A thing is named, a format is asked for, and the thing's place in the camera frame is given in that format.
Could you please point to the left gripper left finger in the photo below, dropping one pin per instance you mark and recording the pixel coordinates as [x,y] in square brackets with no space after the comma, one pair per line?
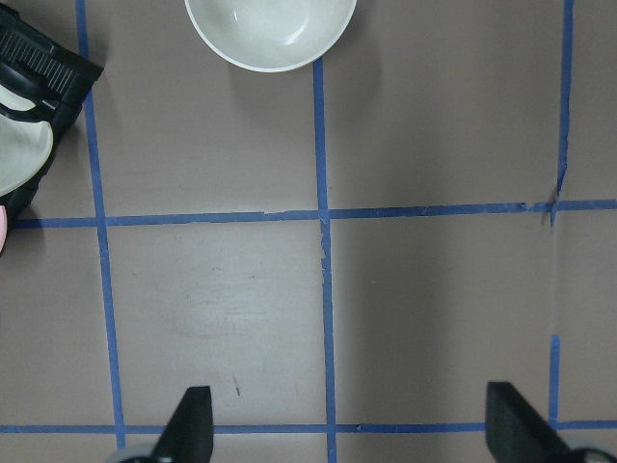
[189,434]

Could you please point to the pink plate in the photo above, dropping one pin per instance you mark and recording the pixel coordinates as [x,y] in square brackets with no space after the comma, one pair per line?
[3,227]

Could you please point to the black dish rack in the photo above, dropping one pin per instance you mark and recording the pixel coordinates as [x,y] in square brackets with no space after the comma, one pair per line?
[38,68]

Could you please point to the cream bowl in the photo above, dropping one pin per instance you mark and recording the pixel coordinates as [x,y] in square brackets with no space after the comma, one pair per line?
[270,36]

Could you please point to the cream plate in rack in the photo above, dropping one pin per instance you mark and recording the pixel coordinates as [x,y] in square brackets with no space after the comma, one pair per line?
[27,138]

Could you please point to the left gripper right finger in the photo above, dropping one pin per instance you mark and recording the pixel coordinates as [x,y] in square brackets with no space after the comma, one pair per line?
[514,430]

